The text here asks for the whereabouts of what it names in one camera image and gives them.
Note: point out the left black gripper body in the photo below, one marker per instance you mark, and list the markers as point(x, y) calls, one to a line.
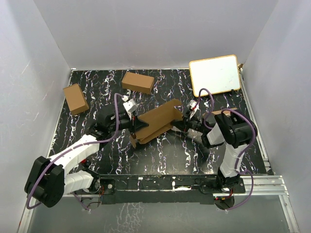
point(125, 123)

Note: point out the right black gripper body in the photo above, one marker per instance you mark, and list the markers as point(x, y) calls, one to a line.
point(195, 124)

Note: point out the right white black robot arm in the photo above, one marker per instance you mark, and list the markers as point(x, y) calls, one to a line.
point(229, 128)

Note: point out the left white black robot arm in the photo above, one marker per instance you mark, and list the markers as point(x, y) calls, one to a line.
point(50, 178)

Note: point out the folded cardboard box back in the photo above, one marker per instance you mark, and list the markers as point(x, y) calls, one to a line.
point(138, 82)

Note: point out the small cardboard box left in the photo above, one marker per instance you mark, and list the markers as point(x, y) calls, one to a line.
point(75, 99)

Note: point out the flat cardboard stack right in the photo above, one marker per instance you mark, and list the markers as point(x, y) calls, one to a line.
point(226, 112)

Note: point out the yellow framed whiteboard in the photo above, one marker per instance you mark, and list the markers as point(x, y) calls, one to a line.
point(218, 75)

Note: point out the black base bar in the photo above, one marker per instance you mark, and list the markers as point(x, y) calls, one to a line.
point(159, 188)

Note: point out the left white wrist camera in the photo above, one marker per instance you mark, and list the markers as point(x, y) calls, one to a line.
point(130, 106)

